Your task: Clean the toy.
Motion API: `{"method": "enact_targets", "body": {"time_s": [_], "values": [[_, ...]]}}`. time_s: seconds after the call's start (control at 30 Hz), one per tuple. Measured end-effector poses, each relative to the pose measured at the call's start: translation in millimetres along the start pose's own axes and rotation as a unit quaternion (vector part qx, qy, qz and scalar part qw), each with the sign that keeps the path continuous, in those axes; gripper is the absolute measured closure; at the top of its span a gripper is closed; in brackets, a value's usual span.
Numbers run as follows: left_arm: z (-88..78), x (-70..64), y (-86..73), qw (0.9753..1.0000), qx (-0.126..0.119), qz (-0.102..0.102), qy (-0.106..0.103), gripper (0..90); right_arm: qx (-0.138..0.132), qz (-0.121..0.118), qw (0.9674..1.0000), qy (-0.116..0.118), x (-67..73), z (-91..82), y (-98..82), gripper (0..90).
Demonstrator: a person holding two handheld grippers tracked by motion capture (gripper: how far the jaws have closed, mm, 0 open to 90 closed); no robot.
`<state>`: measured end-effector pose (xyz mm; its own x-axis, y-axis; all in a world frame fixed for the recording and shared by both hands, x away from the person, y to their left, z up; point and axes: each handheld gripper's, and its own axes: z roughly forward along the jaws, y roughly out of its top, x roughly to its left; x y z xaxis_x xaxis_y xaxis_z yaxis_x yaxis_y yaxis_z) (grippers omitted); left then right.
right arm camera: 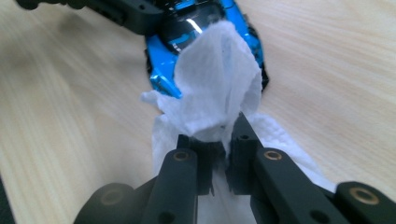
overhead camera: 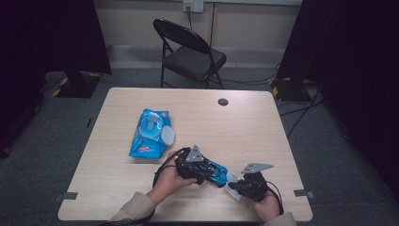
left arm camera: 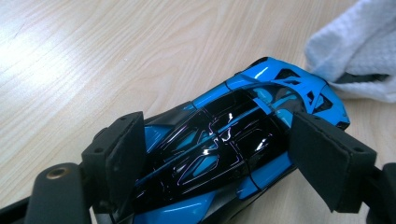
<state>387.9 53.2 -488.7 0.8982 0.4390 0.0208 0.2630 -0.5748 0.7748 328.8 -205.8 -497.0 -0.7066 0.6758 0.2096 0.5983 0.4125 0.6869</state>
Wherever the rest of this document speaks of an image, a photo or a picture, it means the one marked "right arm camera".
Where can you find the blue and black toy car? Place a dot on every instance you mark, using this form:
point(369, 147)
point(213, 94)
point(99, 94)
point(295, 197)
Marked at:
point(162, 59)

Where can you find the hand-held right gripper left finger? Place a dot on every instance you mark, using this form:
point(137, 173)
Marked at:
point(174, 186)

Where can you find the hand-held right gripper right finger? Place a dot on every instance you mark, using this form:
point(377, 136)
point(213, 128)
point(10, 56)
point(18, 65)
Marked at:
point(280, 193)

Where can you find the white wet wipe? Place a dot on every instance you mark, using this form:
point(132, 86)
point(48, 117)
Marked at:
point(214, 84)

